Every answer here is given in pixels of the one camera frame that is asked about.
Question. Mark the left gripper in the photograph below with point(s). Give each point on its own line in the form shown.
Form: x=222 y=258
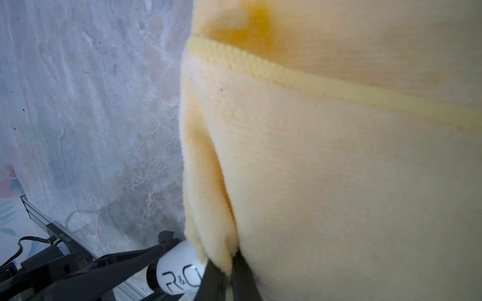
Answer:
x=54 y=275

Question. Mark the toothpaste tube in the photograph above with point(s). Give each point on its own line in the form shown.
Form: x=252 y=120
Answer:
x=177 y=272

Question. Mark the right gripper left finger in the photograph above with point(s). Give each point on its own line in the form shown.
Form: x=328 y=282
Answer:
x=213 y=286

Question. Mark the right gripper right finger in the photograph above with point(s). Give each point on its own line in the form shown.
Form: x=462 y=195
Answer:
x=243 y=281

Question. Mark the yellow cleaning cloth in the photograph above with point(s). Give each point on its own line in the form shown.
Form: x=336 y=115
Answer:
x=336 y=145

